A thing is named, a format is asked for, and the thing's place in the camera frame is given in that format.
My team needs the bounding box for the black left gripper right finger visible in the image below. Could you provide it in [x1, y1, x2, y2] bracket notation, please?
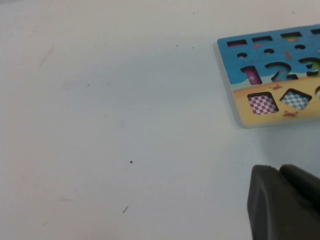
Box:
[278, 163, 320, 210]

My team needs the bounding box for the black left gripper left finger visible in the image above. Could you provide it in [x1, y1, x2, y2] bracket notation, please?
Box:
[246, 164, 320, 240]

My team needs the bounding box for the colourful wooden puzzle board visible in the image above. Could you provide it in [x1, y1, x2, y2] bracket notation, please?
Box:
[216, 23, 320, 130]

